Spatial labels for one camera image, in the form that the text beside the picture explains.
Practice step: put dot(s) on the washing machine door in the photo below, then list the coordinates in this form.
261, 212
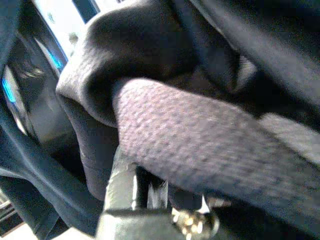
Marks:
37, 82

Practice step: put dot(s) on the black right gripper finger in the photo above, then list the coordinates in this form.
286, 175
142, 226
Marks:
125, 200

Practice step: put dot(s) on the dark purple mesh textured garment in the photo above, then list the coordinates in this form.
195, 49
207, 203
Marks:
190, 130

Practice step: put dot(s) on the dark navy smooth garment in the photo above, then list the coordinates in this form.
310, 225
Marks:
37, 175

